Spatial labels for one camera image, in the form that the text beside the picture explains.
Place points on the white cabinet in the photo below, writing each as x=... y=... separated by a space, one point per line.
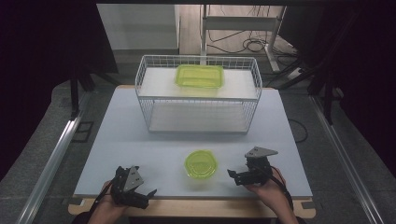
x=137 y=26

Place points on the dark curtain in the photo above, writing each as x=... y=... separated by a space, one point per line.
x=367 y=77
x=34 y=77

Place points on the black floor bracket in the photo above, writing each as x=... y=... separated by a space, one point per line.
x=83 y=132

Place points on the person's left hand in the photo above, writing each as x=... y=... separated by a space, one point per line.
x=107 y=205

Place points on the black metal stand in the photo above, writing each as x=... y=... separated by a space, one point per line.
x=74 y=93
x=328 y=99

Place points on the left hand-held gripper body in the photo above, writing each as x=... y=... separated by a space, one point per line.
x=126 y=186

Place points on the green rectangular plastic tray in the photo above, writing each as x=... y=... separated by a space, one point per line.
x=199 y=76

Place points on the person's right hand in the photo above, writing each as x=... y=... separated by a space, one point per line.
x=267 y=193

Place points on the white metal desk frame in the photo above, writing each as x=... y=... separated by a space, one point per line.
x=239 y=23

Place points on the aluminium rail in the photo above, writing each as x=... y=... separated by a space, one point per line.
x=53 y=161
x=345 y=161

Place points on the green round plastic bowl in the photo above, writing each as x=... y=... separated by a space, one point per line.
x=201 y=164

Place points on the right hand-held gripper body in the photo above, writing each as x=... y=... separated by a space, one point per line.
x=257 y=169

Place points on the white power strip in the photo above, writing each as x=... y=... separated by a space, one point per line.
x=295 y=73

